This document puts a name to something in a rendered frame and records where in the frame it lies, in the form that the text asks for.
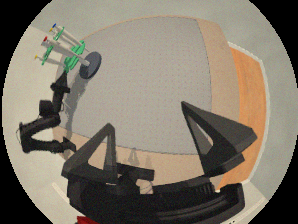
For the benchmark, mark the white pipette with yellow button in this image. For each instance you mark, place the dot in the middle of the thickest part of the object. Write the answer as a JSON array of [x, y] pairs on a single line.
[[62, 38], [49, 60]]

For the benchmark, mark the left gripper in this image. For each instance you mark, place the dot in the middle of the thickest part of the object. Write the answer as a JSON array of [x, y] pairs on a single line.
[[58, 95]]

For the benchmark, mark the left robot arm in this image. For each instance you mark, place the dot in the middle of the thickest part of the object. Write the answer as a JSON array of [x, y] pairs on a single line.
[[49, 120]]

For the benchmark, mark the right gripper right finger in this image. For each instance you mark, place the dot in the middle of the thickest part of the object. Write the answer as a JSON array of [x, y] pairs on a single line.
[[229, 137]]

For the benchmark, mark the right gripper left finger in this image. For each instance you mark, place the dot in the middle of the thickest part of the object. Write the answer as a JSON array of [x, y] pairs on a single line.
[[78, 164]]

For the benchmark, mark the white pipette with blue button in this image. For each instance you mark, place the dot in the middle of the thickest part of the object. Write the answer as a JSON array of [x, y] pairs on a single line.
[[68, 35]]

